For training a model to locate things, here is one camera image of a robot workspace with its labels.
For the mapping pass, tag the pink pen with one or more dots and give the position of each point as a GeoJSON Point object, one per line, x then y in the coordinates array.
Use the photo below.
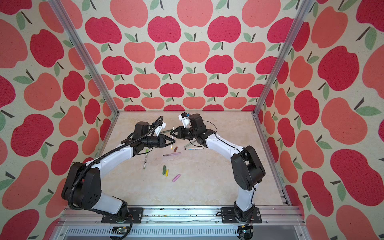
{"type": "Point", "coordinates": [172, 154]}

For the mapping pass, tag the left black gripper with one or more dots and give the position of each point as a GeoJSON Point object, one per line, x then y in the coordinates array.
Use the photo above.
{"type": "Point", "coordinates": [161, 141]}

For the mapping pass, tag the right aluminium corner post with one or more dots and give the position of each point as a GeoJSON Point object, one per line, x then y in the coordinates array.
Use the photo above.
{"type": "Point", "coordinates": [301, 15]}

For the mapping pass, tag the pink pen cap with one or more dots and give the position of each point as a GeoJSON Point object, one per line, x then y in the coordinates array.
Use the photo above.
{"type": "Point", "coordinates": [176, 178]}

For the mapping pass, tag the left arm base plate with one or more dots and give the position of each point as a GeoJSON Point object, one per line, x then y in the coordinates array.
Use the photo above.
{"type": "Point", "coordinates": [126, 216]}

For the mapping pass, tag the dark green pen cap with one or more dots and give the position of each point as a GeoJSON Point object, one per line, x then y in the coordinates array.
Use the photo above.
{"type": "Point", "coordinates": [164, 169]}

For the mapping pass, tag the aluminium corner post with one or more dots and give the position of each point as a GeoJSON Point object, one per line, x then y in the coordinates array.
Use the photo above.
{"type": "Point", "coordinates": [301, 15]}
{"type": "Point", "coordinates": [86, 58]}

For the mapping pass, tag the aluminium front rail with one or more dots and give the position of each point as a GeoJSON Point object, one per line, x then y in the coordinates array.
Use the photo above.
{"type": "Point", "coordinates": [184, 223]}

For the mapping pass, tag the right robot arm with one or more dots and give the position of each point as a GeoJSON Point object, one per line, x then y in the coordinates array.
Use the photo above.
{"type": "Point", "coordinates": [247, 167]}

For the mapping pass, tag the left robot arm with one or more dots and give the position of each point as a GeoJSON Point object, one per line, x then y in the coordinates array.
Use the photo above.
{"type": "Point", "coordinates": [83, 187]}

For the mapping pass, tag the white pen light green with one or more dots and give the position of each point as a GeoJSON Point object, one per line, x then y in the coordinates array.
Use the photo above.
{"type": "Point", "coordinates": [146, 159]}

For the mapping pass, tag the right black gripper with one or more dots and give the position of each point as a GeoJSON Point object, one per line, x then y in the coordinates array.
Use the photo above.
{"type": "Point", "coordinates": [179, 129]}

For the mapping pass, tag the left aluminium corner post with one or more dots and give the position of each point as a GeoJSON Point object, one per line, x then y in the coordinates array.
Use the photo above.
{"type": "Point", "coordinates": [86, 58]}

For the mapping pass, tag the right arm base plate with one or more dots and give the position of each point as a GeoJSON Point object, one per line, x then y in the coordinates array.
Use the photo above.
{"type": "Point", "coordinates": [236, 216]}

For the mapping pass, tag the yellow-tipped white pen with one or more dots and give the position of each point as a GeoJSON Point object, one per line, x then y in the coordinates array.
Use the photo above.
{"type": "Point", "coordinates": [172, 136]}

